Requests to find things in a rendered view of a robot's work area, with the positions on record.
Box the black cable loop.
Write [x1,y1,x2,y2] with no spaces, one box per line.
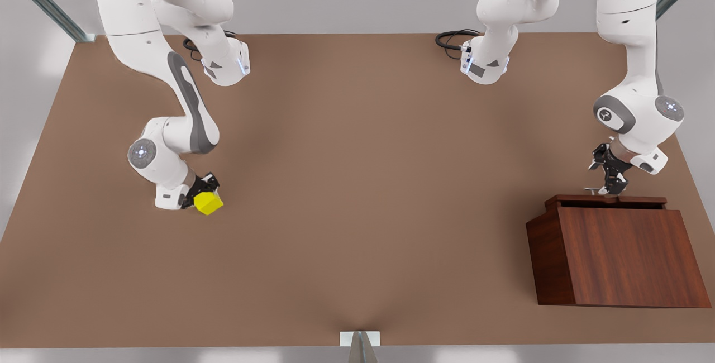
[435,29,483,61]
[183,30,238,63]

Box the dark wooden drawer cabinet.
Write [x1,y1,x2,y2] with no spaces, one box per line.
[526,206,713,309]

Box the wooden drawer with metal handle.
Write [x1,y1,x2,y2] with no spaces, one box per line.
[545,187,668,211]

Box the yellow cube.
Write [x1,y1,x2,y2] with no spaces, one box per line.
[193,190,225,216]

